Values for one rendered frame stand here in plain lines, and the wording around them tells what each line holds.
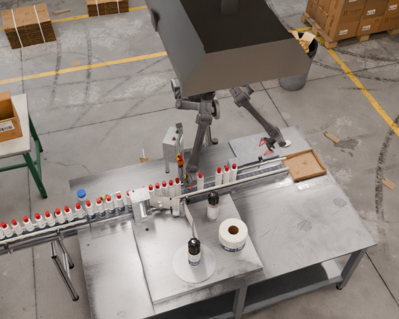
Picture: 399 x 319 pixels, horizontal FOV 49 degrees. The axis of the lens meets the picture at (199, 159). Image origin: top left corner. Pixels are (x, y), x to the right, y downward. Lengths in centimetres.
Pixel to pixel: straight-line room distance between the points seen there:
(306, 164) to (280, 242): 82
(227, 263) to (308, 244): 64
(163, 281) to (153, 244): 30
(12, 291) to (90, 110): 236
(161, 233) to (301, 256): 103
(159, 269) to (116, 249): 37
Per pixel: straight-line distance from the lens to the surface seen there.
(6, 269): 447
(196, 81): 50
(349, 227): 355
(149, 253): 320
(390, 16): 701
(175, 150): 304
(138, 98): 563
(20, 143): 426
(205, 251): 318
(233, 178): 349
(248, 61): 50
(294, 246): 335
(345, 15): 646
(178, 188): 335
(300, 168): 379
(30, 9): 712
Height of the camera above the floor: 367
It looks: 49 degrees down
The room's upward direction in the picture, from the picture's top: straight up
